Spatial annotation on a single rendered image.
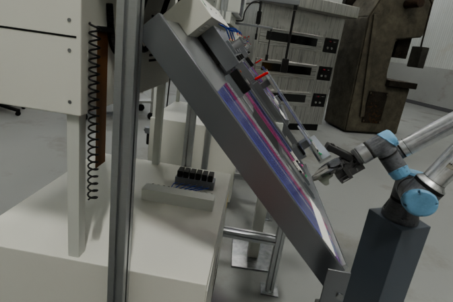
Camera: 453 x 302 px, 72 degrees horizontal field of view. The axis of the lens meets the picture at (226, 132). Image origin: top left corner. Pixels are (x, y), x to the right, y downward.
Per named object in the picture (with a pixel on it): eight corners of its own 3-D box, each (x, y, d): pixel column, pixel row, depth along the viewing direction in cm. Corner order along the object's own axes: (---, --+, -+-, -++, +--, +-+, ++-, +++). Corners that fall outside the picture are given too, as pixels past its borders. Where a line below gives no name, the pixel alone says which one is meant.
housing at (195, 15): (202, 48, 128) (230, 27, 125) (169, 50, 81) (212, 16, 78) (191, 32, 127) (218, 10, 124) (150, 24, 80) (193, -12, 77)
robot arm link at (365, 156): (366, 146, 120) (359, 140, 128) (355, 152, 121) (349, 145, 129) (376, 161, 121) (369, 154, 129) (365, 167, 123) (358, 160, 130)
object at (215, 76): (245, 104, 133) (254, 97, 131) (231, 157, 69) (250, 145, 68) (199, 38, 127) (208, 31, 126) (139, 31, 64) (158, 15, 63)
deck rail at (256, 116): (292, 172, 141) (304, 164, 139) (293, 173, 139) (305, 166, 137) (199, 39, 129) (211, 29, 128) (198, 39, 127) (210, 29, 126)
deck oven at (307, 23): (245, 133, 438) (268, -13, 385) (218, 112, 543) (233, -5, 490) (329, 135, 493) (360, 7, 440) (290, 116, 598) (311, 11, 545)
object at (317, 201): (293, 174, 139) (307, 165, 137) (321, 280, 76) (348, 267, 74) (291, 171, 139) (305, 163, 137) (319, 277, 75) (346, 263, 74)
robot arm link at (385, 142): (404, 147, 118) (391, 129, 118) (377, 162, 121) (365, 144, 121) (396, 143, 126) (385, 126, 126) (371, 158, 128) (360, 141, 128)
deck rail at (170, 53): (321, 280, 76) (344, 269, 74) (323, 286, 74) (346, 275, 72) (138, 32, 64) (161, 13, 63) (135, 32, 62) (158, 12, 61)
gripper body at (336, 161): (340, 185, 126) (367, 169, 123) (329, 168, 124) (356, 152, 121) (336, 177, 133) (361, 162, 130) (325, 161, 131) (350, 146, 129)
